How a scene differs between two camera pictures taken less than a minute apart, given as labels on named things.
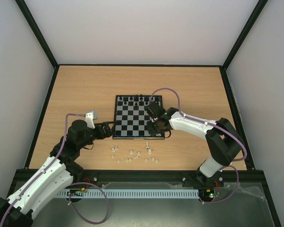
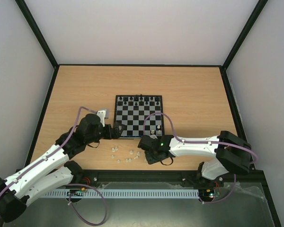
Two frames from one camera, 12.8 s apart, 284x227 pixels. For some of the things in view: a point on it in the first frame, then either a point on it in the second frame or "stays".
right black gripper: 150,126 to 152,158
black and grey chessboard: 131,117 stays
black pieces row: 139,100 stays
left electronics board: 73,191 stays
